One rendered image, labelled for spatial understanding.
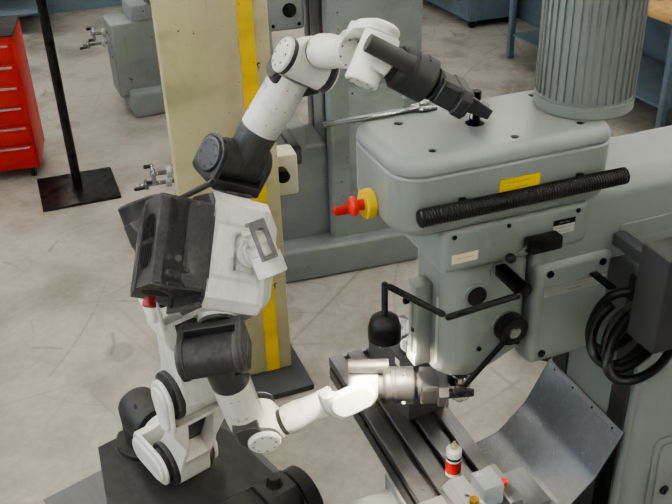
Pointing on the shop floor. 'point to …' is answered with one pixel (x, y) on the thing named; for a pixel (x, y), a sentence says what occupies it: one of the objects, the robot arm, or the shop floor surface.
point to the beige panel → (221, 19)
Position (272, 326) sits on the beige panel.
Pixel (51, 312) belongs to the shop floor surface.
